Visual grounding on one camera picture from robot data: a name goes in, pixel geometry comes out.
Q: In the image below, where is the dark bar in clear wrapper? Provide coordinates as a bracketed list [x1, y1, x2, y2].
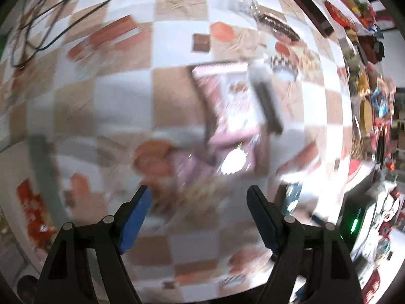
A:
[248, 63, 284, 135]

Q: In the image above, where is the mauve wafer snack packet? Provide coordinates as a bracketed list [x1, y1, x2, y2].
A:
[169, 135, 261, 190]

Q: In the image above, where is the red square snack packet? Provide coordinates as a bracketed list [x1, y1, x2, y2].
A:
[16, 178, 58, 251]

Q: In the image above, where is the grey storage tray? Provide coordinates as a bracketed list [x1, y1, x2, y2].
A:
[1, 136, 69, 265]

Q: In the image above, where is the pink cranberry cookie packet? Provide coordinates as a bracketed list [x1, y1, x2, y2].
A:
[189, 61, 264, 152]

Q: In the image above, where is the blue wafer snack packet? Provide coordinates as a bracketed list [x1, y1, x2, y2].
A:
[279, 182, 303, 216]

